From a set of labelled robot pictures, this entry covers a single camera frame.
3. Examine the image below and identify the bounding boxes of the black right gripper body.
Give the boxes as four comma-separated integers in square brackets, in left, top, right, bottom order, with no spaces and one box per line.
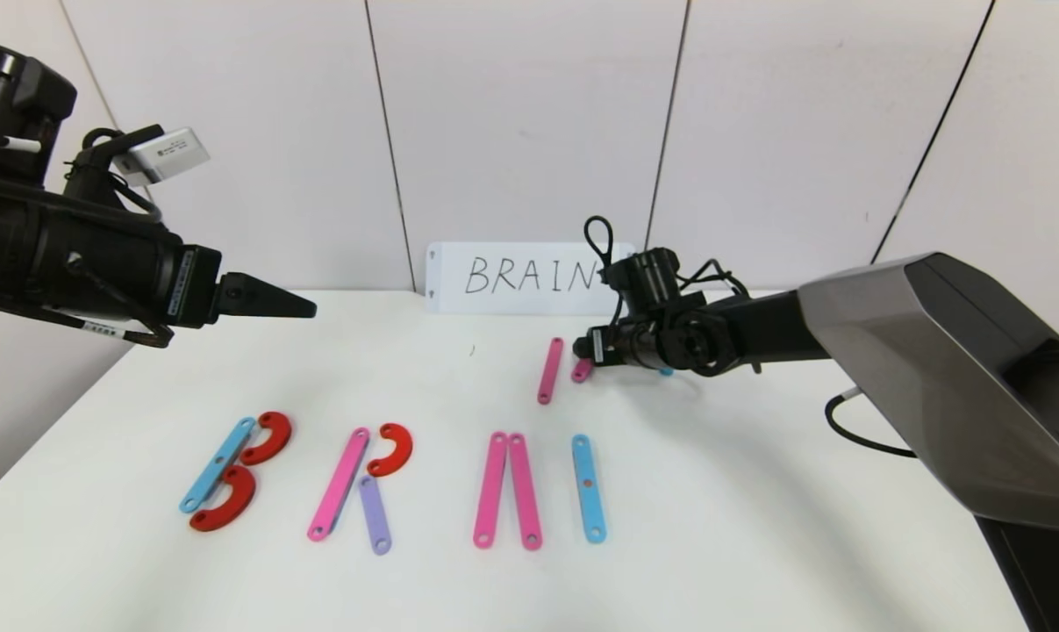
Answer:
[586,325,658,368]

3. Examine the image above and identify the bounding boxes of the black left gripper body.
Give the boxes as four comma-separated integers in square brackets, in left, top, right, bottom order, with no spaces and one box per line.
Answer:
[26,199,223,340]

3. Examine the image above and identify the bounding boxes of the pink long bar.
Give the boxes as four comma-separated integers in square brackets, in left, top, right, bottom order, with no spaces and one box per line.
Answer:
[307,427,371,542]
[508,433,543,552]
[472,431,508,550]
[537,337,564,406]

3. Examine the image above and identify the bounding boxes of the small red arc piece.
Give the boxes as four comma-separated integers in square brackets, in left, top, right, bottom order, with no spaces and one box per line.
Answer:
[367,423,413,478]

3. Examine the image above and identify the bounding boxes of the purple short bar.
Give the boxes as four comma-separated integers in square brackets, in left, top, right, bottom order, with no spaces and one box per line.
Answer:
[358,475,392,556]

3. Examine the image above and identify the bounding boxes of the white BRAIN sign board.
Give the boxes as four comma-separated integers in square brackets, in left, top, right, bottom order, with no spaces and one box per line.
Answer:
[425,242,638,317]

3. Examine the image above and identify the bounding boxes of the large red arc piece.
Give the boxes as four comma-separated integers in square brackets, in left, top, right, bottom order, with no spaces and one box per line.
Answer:
[189,465,257,533]
[240,412,292,465]

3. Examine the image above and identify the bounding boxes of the cyan long flat bar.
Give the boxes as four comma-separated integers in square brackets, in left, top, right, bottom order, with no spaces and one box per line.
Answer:
[179,417,258,514]
[571,434,607,544]

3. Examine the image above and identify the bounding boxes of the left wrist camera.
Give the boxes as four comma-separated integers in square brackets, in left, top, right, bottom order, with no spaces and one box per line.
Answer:
[112,127,211,187]

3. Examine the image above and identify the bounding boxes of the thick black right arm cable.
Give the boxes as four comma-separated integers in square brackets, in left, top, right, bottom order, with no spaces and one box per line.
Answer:
[825,389,920,459]

